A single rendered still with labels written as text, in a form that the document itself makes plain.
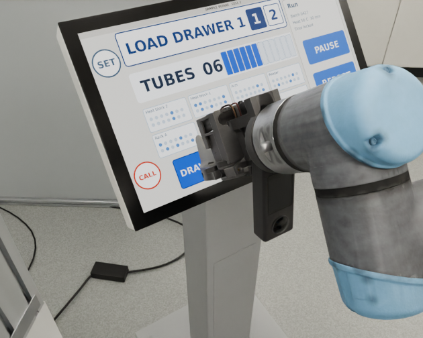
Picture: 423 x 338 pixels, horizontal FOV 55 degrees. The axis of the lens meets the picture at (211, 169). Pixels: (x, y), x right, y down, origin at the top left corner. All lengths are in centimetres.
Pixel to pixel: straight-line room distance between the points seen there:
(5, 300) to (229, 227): 53
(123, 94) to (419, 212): 42
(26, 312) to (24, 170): 150
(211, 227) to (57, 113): 103
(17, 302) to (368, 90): 42
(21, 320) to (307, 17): 64
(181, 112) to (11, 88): 120
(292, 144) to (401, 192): 9
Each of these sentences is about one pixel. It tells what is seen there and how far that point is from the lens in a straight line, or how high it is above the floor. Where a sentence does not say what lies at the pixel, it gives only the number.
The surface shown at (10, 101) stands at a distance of 180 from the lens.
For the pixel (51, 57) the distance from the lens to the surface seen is 163.
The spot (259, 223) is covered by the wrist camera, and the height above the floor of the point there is 105.
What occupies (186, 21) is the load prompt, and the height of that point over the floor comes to 117.
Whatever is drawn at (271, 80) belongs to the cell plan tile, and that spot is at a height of 108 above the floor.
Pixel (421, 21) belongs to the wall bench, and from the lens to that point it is 306.
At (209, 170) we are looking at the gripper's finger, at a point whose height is 108.
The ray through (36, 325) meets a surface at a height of 94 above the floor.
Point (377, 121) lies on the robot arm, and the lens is 30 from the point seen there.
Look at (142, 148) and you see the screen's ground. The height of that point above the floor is 105.
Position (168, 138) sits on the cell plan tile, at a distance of 62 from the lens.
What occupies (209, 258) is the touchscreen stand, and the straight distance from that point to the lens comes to 96.
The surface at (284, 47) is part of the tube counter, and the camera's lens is 75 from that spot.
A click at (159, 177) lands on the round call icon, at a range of 61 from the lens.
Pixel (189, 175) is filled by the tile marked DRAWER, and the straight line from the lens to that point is 62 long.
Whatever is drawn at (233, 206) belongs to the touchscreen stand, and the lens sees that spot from 87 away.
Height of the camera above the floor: 141
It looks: 41 degrees down
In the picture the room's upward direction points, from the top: straight up
